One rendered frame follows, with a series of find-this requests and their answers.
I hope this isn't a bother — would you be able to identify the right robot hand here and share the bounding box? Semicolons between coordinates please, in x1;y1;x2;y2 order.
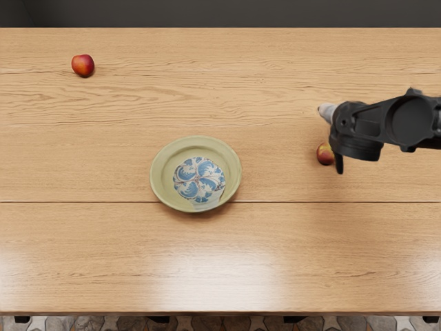
317;102;345;175

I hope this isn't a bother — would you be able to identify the green plate with blue pattern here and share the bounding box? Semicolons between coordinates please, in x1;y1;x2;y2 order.
149;135;243;214

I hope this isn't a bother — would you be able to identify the red yellow peach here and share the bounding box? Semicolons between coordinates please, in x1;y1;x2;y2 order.
71;54;96;78
316;141;336;167

